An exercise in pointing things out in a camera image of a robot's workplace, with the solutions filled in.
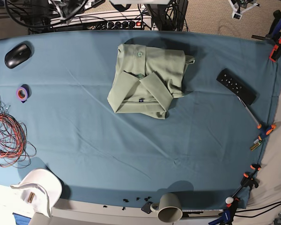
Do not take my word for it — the white baseball cap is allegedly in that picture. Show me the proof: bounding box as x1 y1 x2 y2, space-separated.
10 168 62 218

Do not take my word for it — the black orange clamp lower right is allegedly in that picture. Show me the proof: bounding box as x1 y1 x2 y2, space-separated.
232 164 261 198

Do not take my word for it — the blue black clamp top right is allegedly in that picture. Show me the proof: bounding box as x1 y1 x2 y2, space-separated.
251 10 281 41

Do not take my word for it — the white ball knob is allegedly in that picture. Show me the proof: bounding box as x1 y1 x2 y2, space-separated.
225 197 234 204

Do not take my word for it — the black computer mouse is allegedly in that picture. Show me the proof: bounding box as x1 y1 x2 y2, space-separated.
4 44 32 69

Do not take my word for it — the black remote control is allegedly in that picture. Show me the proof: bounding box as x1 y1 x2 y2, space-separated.
216 68 257 105

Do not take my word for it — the black orange clamp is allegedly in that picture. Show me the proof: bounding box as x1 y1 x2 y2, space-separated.
269 38 281 62
232 164 261 198

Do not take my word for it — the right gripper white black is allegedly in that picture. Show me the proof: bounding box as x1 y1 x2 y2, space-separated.
48 0 88 26

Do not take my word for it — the light green T-shirt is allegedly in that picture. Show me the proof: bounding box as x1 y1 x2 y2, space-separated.
107 44 195 120

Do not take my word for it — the black power strip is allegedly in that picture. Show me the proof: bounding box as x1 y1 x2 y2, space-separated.
87 20 145 30

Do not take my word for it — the black orange clamp upper right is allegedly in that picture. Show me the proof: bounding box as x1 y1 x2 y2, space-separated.
269 38 281 62

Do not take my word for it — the orange and black wire bundle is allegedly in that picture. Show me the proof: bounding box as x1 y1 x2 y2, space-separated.
0 90 37 169

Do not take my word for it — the grey-green ceramic mug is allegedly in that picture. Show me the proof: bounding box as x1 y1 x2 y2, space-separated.
150 193 183 223

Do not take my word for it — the orange blue screwdriver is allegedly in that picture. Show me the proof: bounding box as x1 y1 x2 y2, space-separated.
253 124 277 144

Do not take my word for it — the blue black clamp bottom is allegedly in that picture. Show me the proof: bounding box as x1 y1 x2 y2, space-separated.
208 197 240 225

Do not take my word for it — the white pen orange tip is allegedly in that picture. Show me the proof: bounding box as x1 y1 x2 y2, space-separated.
237 97 262 129

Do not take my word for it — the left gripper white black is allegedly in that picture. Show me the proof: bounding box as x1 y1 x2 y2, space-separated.
228 0 260 20

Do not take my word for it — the blue black clamp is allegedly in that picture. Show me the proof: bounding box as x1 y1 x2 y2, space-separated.
208 197 240 225
251 10 281 41

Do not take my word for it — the purple tape roll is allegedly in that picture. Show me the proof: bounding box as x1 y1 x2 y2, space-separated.
16 84 30 103

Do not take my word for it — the blue table cloth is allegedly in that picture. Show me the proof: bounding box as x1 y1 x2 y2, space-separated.
0 30 281 209

